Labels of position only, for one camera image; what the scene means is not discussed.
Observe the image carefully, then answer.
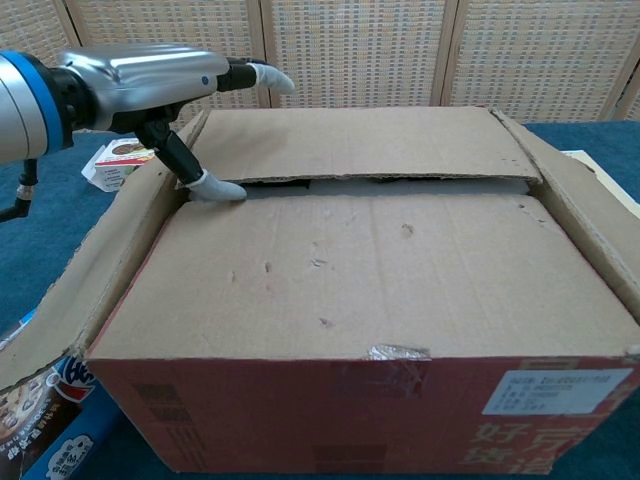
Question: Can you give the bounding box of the white cookie box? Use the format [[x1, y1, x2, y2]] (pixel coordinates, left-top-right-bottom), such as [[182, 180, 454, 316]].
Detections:
[[82, 139, 156, 194]]

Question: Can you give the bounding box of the blue table cloth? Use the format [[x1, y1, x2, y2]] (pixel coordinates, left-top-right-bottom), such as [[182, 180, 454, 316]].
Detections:
[[0, 119, 640, 480]]

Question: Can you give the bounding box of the large brown cardboard box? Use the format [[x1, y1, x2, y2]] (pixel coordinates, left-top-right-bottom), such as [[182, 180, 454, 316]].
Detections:
[[0, 104, 640, 476]]

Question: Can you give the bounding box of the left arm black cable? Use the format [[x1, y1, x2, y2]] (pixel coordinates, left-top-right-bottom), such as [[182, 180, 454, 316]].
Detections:
[[0, 157, 40, 224]]

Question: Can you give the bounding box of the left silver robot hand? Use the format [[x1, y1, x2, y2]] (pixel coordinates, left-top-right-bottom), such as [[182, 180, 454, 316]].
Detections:
[[49, 43, 296, 204]]

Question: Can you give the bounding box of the beige paper notepad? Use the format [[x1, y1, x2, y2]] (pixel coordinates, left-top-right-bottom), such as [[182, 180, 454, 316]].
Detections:
[[559, 149, 640, 221]]

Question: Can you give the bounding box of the blue chocolate chip cookie box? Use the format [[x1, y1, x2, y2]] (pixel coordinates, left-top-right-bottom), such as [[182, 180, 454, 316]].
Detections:
[[0, 312, 121, 480]]

